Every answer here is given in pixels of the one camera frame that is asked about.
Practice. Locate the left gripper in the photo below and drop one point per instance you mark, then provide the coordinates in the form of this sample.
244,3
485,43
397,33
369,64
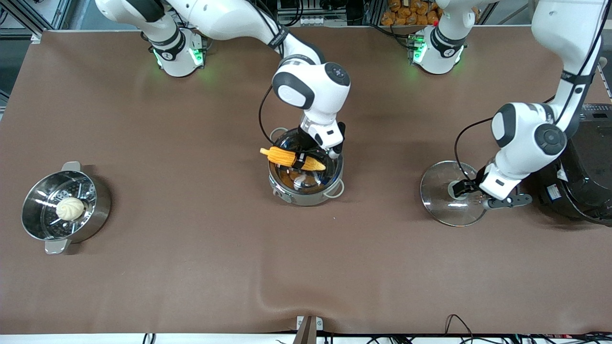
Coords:
462,189

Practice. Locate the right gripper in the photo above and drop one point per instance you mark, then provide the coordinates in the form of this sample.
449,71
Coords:
305,137

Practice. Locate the yellow corn cob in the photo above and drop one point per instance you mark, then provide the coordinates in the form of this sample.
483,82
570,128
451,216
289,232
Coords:
279,155

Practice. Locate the glass pot lid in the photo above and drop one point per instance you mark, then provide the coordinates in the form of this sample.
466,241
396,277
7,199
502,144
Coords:
444,205

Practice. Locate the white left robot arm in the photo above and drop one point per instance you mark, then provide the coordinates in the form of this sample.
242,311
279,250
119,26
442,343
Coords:
530,134

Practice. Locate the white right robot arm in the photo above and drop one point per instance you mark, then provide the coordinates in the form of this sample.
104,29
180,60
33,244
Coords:
311,88

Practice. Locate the steel cooking pot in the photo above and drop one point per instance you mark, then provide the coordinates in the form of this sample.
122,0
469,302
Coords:
306,193

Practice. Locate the steel steamer pot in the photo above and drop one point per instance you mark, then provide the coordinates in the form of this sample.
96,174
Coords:
91,215

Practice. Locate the black rice cooker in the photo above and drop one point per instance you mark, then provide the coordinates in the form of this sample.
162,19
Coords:
588,186

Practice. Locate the white power strip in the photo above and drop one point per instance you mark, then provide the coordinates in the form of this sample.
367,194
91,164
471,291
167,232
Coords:
315,20

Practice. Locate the brown table mat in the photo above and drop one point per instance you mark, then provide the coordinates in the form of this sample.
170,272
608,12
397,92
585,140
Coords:
191,263

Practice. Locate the bag of bread rolls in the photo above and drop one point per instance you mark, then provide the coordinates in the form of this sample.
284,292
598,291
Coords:
406,14

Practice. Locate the grey table clamp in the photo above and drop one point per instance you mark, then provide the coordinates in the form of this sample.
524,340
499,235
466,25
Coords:
309,327

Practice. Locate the white steamed bun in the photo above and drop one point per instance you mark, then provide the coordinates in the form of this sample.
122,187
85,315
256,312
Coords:
70,209

